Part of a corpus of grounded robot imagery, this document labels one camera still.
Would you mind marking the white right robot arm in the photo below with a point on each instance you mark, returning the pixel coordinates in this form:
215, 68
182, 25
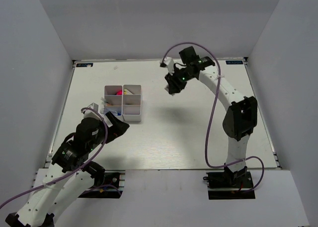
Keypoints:
241, 111

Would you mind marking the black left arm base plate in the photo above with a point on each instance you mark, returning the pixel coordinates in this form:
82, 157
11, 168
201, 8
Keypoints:
112, 187

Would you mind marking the right blue table label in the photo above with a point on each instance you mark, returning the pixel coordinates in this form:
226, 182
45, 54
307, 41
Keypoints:
234, 62

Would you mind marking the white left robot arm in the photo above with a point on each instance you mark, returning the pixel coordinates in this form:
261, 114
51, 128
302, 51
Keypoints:
71, 171

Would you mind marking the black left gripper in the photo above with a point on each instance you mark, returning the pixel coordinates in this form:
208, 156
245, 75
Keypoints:
118, 128

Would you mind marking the white organizer box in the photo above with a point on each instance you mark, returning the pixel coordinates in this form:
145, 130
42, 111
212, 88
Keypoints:
132, 113
111, 97

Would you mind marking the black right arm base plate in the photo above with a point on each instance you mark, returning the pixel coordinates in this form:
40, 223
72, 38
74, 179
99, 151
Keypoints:
220, 189

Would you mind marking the clear glue bottle blue cap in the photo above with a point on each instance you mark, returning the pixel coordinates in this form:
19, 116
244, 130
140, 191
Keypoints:
114, 111

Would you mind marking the green ink clear pen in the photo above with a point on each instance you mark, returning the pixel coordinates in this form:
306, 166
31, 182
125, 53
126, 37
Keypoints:
105, 102

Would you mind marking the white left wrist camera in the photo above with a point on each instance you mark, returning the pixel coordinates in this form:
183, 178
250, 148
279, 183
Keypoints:
91, 112

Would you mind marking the left blue table label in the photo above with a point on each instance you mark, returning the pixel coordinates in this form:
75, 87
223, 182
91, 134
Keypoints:
84, 65

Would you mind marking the white left organizer box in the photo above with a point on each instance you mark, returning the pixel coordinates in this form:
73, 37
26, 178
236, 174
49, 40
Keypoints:
111, 97

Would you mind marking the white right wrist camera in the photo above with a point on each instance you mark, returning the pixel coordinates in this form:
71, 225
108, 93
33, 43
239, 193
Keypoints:
168, 63

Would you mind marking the white pencil yellow tip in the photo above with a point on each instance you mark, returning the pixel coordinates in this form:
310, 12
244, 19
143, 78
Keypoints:
126, 91

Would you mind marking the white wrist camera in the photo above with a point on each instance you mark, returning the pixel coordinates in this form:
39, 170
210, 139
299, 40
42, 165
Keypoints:
91, 112
168, 63

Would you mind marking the white right organizer box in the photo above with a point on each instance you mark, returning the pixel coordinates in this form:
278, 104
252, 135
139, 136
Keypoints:
132, 113

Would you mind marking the blue table label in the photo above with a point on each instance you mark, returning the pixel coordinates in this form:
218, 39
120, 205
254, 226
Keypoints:
84, 65
234, 62

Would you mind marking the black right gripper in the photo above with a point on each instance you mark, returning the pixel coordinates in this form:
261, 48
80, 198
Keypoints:
175, 87

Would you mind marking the white eraser red print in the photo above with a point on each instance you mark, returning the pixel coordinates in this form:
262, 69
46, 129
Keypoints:
171, 91

